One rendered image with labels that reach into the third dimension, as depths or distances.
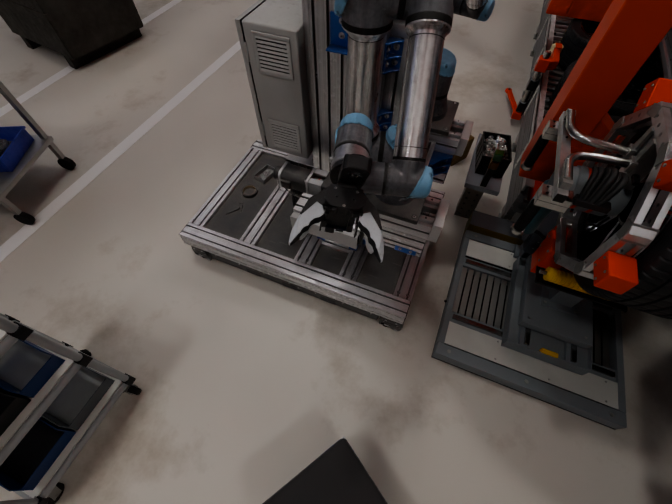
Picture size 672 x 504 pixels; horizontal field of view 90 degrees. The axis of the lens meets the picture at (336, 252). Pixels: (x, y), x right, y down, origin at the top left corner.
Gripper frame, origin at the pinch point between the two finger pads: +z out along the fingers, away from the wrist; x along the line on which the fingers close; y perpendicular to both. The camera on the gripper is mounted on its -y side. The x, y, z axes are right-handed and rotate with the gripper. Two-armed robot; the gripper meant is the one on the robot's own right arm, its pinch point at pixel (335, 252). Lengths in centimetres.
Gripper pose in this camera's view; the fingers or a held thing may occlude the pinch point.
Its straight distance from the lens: 53.2
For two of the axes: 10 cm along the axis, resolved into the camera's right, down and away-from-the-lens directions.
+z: -1.4, 8.3, -5.4
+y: -1.3, 5.3, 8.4
